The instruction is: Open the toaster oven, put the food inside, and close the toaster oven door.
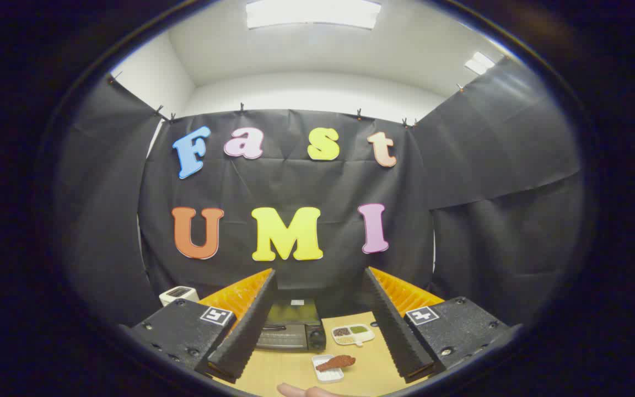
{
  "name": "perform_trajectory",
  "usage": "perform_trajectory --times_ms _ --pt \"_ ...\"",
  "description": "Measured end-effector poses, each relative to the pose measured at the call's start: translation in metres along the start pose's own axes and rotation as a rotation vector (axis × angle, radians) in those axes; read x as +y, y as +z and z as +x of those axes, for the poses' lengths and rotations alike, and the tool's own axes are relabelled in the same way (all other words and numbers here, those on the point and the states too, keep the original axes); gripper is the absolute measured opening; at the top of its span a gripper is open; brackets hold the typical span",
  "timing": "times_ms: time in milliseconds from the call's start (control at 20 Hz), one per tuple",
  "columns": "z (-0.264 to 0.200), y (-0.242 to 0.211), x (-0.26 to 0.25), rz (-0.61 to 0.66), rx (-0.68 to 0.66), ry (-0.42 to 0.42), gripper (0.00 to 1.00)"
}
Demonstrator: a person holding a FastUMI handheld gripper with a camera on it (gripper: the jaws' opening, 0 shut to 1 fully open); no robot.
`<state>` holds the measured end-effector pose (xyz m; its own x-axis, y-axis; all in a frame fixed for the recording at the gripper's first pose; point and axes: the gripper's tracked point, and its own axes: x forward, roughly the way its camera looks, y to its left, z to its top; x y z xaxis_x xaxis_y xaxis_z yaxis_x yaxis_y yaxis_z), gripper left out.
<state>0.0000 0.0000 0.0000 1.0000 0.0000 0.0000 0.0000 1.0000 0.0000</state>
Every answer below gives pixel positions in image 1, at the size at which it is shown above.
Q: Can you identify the long ceiling light panel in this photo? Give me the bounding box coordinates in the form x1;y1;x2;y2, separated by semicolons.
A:
246;0;381;30

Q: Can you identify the brown meat piece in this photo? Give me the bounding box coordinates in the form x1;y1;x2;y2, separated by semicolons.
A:
315;355;357;372

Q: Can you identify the row of small cloth clips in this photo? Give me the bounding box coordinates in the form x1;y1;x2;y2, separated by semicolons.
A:
107;71;467;128

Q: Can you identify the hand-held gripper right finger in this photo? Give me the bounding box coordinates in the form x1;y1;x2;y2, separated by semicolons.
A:
362;267;518;384

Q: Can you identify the white divided dish with beans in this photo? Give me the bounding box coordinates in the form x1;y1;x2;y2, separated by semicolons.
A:
331;323;376;347

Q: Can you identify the white rectangular plastic tray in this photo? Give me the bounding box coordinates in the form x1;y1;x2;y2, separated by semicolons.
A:
311;355;345;384

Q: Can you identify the black toaster oven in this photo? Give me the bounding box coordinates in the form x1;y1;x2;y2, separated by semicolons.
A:
255;298;327;353

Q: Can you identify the white bread toaster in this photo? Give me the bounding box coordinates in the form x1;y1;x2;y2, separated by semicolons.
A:
159;286;201;307

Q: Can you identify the small ceiling light panel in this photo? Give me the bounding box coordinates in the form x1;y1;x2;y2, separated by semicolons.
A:
465;51;496;76

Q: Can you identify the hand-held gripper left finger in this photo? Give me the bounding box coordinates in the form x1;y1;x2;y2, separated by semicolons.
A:
130;269;278;385

